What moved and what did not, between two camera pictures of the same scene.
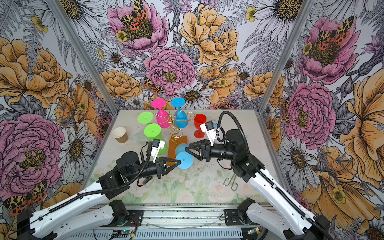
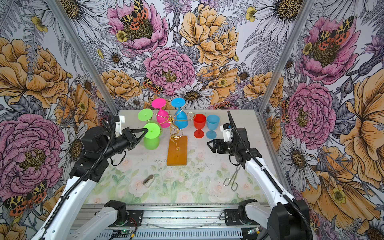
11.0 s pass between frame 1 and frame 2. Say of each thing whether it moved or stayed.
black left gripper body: moved
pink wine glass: stayed
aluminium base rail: stayed
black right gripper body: moved
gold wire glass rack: stayed
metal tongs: stayed
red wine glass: stayed
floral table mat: stayed
